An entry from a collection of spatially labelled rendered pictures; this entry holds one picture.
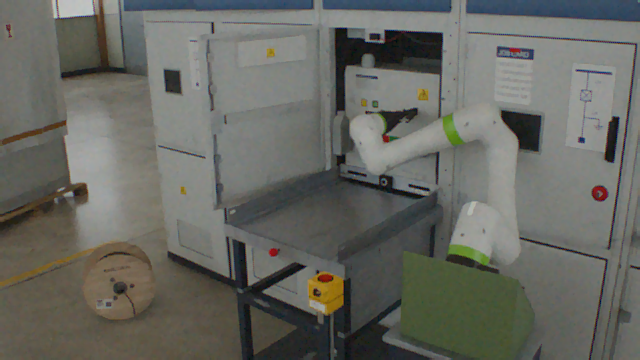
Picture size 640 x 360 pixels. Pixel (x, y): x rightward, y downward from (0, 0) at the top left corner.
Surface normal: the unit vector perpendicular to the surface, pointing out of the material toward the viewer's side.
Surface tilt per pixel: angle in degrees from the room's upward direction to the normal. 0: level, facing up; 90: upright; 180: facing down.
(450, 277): 90
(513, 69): 90
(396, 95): 90
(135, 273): 90
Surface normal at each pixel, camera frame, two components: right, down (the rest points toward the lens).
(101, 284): 0.36, 0.29
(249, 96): 0.62, 0.24
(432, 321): -0.58, 0.27
